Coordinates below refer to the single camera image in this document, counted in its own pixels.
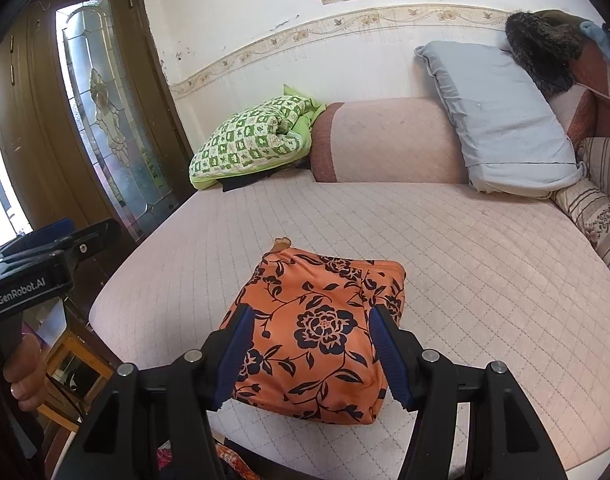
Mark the wooden door with stained glass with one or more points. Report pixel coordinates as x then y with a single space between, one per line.
110 110
12 125

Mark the light blue pillow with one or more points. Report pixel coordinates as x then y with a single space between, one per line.
505 125

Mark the large striped floral bolster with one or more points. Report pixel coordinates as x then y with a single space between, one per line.
607 160

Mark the person's left forearm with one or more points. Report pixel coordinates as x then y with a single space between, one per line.
10 440

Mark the person's left hand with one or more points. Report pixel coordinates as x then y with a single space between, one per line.
27 375

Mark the green patterned pillow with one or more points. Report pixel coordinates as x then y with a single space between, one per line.
250 135

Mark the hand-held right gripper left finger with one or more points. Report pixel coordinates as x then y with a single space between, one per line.
235 355

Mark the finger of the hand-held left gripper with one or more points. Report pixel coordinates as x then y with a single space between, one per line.
50 230
95 240

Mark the small striped floral pillow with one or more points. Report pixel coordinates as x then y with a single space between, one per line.
585 210

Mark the pink quilted sofa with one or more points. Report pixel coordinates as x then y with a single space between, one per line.
485 285

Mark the wooden stool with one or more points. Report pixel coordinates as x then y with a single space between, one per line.
102 367

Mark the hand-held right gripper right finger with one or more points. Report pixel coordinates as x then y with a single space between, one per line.
387 355

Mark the orange floral shirt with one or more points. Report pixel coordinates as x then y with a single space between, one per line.
315 325

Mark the blue cloth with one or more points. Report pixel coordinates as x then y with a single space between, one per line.
607 42

